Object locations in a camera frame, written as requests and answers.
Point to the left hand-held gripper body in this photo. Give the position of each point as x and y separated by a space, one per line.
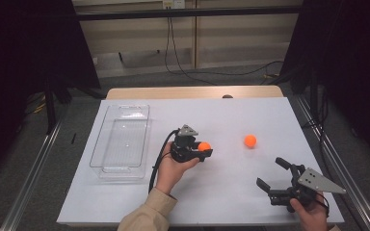
184 149

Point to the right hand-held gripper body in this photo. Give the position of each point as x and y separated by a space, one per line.
314 182

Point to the orange ball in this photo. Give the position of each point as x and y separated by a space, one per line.
204 146
250 141

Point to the clear plastic container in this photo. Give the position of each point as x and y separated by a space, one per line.
125 141

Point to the person's left hand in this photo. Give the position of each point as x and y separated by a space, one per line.
170 173

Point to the person's right hand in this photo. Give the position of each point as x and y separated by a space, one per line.
311 217

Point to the white board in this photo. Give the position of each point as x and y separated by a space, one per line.
221 112

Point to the wooden table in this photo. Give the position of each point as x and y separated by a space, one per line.
173 92

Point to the dark curtain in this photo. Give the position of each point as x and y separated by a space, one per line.
19 64
350 64

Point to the black horizontal bar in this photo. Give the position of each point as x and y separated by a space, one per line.
173 13

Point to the black stand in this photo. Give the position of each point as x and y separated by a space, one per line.
50 109

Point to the metal floor rail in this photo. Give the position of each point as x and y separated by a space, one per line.
29 183
343 173

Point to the white wall socket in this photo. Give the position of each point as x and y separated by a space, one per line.
173 4

